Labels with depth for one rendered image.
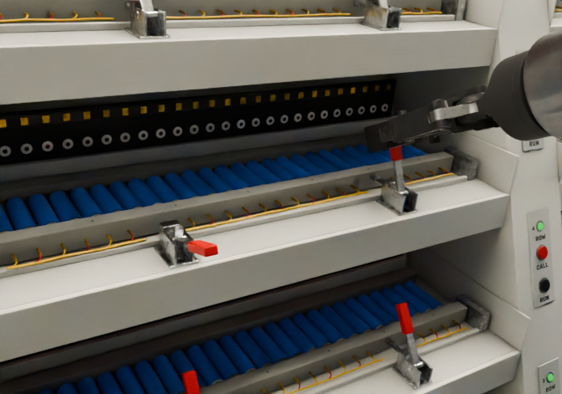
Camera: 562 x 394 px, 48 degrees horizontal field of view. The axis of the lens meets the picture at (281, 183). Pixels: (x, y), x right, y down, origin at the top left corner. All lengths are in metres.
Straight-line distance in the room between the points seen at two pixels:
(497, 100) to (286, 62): 0.20
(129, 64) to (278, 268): 0.24
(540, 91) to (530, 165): 0.33
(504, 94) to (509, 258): 0.33
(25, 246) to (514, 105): 0.43
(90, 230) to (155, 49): 0.17
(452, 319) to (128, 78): 0.53
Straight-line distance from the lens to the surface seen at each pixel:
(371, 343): 0.78
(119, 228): 0.61
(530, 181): 0.85
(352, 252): 0.67
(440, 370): 0.80
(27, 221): 0.62
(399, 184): 0.71
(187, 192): 0.67
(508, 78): 0.56
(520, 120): 0.56
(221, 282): 0.60
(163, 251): 0.59
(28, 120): 0.68
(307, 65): 0.64
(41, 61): 0.54
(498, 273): 0.86
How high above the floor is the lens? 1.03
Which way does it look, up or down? 6 degrees down
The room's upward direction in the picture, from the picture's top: 6 degrees counter-clockwise
